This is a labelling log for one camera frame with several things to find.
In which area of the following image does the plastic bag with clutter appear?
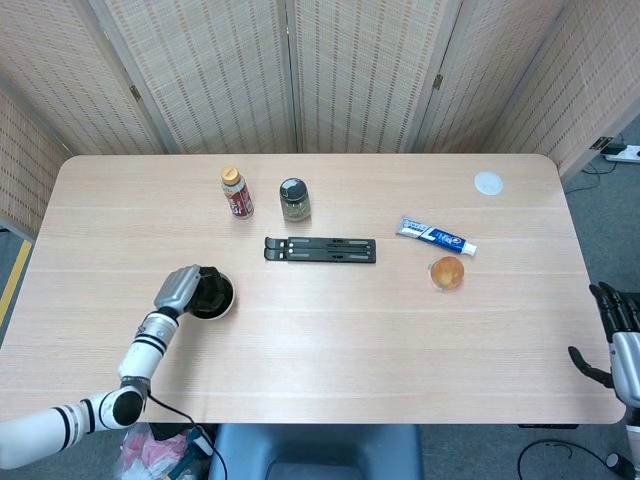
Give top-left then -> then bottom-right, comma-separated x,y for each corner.
119,423 -> 215,480

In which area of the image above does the black folding laptop stand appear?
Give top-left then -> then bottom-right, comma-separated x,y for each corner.
263,236 -> 378,265

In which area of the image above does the orange jelly cup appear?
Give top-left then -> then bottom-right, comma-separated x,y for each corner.
427,255 -> 466,294

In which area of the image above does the cup of dark coffee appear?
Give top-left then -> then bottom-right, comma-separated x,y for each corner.
182,270 -> 237,322

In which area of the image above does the small red-label bottle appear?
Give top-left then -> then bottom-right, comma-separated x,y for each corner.
220,166 -> 255,221

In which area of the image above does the dark padded seat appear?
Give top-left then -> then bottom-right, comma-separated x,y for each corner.
207,423 -> 425,480

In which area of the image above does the white round table grommet cap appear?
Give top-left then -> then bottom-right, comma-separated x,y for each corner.
473,170 -> 506,196

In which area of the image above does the white power strip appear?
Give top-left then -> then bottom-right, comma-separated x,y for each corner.
602,143 -> 640,164

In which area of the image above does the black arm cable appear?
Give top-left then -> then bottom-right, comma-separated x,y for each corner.
147,392 -> 225,480

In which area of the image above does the blue white toothpaste tube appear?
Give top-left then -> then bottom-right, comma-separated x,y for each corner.
395,215 -> 478,257

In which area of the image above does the black floor cable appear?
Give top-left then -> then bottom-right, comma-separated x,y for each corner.
517,439 -> 634,480

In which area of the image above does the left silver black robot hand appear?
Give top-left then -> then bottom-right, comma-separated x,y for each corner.
153,264 -> 235,317

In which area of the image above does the woven folding screen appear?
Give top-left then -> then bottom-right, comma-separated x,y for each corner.
0,0 -> 640,239

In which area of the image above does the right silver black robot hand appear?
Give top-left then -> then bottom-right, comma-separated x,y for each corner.
568,282 -> 640,409

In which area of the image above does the glass jar with black lid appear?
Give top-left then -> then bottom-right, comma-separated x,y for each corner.
278,177 -> 312,224

